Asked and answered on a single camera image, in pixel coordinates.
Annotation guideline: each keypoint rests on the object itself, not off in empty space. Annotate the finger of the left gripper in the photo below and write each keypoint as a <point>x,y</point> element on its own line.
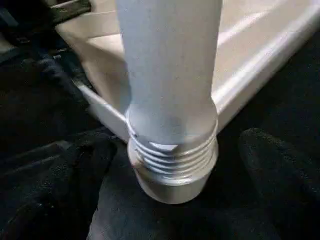
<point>72,9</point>

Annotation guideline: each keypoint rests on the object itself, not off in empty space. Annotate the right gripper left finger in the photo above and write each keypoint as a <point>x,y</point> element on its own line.
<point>55,190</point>

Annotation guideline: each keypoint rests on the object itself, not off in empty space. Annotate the white plastic table leg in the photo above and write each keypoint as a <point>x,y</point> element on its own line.
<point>170,70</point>

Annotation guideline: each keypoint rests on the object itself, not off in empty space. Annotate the white plastic table top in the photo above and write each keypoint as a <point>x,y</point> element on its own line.
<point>260,45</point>

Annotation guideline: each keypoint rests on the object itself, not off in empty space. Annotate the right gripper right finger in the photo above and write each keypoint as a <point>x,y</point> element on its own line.
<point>285,185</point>

